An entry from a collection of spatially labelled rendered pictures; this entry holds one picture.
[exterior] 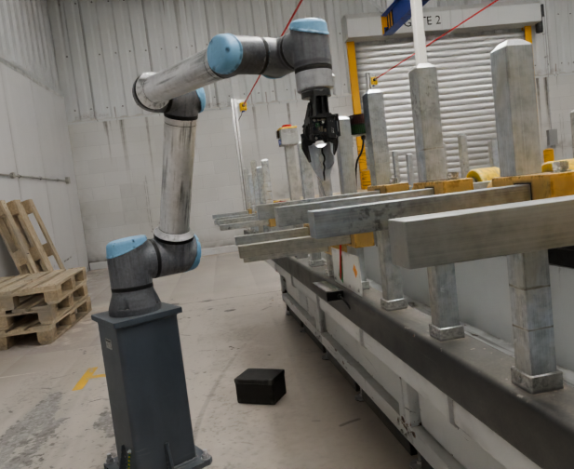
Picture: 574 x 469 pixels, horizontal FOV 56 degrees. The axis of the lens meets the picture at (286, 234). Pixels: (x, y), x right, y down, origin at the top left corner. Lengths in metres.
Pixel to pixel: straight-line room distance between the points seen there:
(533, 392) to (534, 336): 0.07
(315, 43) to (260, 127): 8.04
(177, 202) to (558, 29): 10.02
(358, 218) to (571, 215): 0.26
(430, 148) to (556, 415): 0.45
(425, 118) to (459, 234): 0.60
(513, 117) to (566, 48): 10.72
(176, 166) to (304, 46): 0.79
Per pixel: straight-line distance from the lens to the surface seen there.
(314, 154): 1.32
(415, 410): 1.90
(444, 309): 0.96
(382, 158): 1.17
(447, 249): 0.35
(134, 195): 9.36
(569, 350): 1.07
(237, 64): 1.34
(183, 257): 2.07
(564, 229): 0.39
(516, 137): 0.71
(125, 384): 2.02
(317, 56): 1.32
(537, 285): 0.74
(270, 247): 1.33
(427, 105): 0.94
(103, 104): 9.58
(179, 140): 1.92
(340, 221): 0.58
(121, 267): 2.01
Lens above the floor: 0.99
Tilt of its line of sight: 5 degrees down
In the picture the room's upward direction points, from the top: 7 degrees counter-clockwise
